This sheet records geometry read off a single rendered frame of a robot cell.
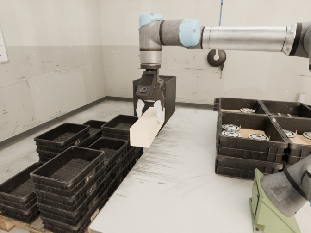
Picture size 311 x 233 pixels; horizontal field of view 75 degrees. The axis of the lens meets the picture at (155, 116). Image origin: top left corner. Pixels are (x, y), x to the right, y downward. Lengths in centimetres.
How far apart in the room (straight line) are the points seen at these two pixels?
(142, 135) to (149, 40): 30
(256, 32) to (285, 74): 392
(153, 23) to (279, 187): 68
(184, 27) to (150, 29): 11
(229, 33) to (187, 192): 68
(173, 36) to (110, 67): 458
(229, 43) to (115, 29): 443
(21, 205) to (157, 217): 110
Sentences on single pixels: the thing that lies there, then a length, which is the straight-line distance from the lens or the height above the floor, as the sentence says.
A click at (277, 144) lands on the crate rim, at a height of 92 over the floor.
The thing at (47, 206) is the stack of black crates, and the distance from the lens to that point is 157.
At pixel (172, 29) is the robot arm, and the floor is 138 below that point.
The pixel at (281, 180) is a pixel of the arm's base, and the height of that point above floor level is 90.
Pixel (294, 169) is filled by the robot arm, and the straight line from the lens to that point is 86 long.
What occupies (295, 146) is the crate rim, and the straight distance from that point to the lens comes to 109.
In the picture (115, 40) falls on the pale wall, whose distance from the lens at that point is 508.
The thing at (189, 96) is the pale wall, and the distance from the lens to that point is 465.
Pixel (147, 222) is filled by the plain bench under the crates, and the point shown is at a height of 70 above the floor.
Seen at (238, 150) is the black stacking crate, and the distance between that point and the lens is 108.
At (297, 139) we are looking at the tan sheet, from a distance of 143.
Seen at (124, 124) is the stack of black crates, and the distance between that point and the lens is 233.
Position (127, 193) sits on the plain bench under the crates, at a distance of 101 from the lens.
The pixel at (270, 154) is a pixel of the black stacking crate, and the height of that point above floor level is 86.
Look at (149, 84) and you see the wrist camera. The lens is 65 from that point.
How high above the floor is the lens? 134
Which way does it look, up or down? 19 degrees down
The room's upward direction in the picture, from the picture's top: straight up
